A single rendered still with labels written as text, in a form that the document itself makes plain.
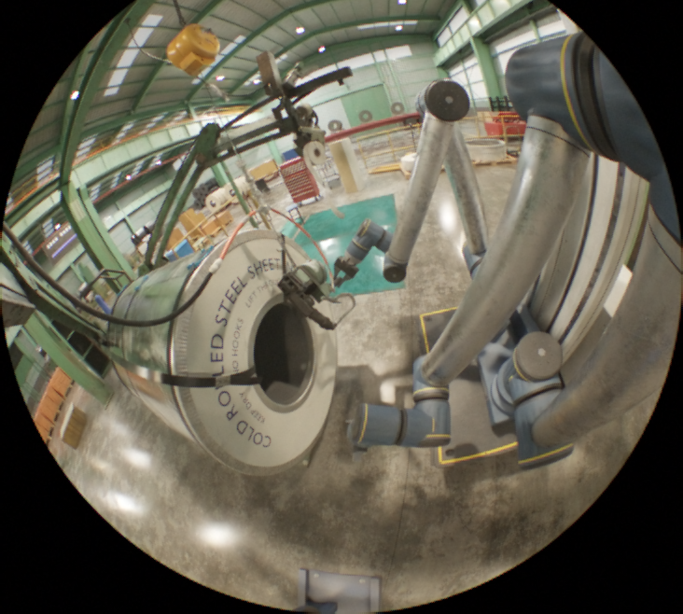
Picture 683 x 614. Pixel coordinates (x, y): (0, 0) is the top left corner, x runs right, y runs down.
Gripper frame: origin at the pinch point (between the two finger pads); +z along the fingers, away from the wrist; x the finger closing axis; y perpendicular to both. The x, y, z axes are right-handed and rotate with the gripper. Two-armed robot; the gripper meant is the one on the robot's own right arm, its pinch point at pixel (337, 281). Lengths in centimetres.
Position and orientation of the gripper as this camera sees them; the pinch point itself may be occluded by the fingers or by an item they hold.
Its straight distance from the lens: 124.2
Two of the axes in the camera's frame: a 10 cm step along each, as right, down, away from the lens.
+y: 3.6, -2.6, 9.0
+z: -5.0, 7.6, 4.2
